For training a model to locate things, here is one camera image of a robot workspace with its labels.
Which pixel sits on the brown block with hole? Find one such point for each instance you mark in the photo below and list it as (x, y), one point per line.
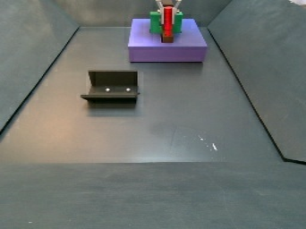
(168, 39)

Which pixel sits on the black angle bracket holder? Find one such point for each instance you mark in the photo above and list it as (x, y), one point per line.
(113, 85)

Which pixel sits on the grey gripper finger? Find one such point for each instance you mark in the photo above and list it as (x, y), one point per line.
(177, 10)
(161, 6)

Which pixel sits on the green left block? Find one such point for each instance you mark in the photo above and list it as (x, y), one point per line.
(156, 27)

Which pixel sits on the red peg object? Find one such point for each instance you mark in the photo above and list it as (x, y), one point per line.
(168, 21)

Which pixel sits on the purple board base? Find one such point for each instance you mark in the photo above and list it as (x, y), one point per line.
(146, 47)

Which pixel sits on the green block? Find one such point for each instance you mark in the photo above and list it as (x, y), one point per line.
(156, 27)
(178, 22)

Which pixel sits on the green right block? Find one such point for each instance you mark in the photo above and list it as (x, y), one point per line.
(178, 22)

